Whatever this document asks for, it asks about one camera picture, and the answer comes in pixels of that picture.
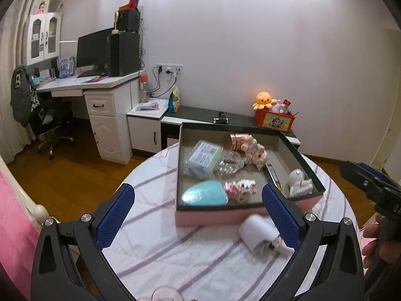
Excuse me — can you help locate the white small side cabinet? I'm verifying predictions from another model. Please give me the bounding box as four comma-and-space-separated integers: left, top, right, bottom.
127, 99, 168, 154

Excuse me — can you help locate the striped white bed quilt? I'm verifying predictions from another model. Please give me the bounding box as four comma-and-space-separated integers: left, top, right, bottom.
101, 142, 361, 301

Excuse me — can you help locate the person right hand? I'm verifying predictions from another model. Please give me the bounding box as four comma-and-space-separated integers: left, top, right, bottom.
360, 214, 401, 268

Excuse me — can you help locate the dark jacket on chair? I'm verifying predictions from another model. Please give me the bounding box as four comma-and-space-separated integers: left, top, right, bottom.
10, 65, 40, 127

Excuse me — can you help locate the blue yellow snack bag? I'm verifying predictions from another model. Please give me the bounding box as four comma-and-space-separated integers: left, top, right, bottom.
169, 85, 180, 113

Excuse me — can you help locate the pink block cat figure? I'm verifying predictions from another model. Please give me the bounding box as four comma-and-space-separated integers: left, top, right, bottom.
224, 179, 256, 203

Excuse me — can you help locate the teal oval case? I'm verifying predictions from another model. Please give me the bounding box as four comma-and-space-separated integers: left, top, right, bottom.
181, 180, 228, 207

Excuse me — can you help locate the orange cap water bottle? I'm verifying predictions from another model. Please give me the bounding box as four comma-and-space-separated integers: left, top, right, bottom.
139, 74, 150, 103

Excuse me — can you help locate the black computer tower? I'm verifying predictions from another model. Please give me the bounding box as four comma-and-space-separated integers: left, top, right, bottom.
109, 32, 140, 77

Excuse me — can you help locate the pink box with black rim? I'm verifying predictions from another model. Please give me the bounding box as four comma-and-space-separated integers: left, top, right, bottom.
175, 123, 324, 227

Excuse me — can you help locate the beige window curtain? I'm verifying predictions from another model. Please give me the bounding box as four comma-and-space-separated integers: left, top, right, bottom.
1, 0, 35, 164

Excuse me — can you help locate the small pink pig figure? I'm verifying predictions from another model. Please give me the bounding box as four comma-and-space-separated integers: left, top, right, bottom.
246, 147, 269, 171

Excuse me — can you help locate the black computer monitor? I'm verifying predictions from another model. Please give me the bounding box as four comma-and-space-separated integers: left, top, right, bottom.
76, 28, 112, 78

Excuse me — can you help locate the orange toy storage box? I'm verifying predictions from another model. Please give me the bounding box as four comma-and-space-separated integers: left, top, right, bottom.
254, 109, 295, 132

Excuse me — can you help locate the white mini hair dryer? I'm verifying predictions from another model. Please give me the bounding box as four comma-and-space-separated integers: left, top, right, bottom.
238, 214, 294, 256

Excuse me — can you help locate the white astronaut figurine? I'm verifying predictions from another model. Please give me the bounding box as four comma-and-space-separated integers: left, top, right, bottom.
287, 169, 313, 198

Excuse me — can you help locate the white bed post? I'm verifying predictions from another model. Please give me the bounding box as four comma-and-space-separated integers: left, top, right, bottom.
29, 204, 50, 225

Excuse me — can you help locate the white computer desk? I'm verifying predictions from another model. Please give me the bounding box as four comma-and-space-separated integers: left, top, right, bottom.
37, 71, 142, 164

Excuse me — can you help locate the white glass door cabinet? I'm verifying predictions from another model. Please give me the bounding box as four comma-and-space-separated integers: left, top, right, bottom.
27, 12, 62, 65

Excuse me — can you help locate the pink block figure toy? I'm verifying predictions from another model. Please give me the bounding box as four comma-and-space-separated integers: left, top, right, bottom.
241, 134, 258, 162

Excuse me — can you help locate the pink blanket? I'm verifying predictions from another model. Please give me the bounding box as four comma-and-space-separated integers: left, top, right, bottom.
0, 176, 39, 300

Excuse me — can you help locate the red triangular paper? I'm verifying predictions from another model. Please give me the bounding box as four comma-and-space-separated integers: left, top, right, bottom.
119, 0, 139, 11

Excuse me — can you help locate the black handheld massager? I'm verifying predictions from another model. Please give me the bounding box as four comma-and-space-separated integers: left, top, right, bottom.
213, 111, 229, 124

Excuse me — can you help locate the black speaker box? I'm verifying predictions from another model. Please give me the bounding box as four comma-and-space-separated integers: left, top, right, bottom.
116, 9, 141, 33

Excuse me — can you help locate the white wall socket strip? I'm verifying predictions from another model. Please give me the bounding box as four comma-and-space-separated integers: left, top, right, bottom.
156, 63, 183, 75

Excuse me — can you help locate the clear plastic swab box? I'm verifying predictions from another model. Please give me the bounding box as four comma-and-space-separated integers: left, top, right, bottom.
183, 140, 224, 180

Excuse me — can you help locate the black office chair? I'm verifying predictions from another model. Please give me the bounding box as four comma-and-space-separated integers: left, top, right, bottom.
29, 98, 75, 160

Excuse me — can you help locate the orange octopus plush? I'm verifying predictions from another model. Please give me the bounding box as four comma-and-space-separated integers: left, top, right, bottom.
252, 92, 278, 110

